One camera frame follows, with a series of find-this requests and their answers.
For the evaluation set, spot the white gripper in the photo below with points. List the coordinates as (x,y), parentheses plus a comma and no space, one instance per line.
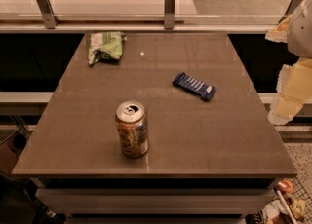
(300,34)

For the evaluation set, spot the orange soda can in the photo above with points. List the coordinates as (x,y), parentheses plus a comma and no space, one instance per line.
(132,126)

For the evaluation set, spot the green jalapeno chip bag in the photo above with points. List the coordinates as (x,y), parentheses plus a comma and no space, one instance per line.
(105,46)

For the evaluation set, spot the blue snack bar wrapper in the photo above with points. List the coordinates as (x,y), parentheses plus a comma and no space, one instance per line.
(194,86)

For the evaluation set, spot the grey drawer front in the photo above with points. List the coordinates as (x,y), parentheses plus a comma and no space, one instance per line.
(155,201)

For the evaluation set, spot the dark round bin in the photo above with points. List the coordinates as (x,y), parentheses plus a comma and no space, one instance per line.
(17,142)

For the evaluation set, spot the right metal railing bracket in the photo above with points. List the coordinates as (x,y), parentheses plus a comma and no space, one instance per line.
(295,0)

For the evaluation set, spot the metal railing bracket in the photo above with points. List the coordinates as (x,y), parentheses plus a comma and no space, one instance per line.
(169,14)
(295,0)
(49,19)

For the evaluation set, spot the middle metal railing bracket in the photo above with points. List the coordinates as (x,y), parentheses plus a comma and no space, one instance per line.
(169,14)

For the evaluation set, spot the wire basket with snacks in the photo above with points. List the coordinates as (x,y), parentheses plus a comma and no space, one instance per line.
(292,205)

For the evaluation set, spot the left metal railing bracket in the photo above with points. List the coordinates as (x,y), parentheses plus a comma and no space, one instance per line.
(49,19)

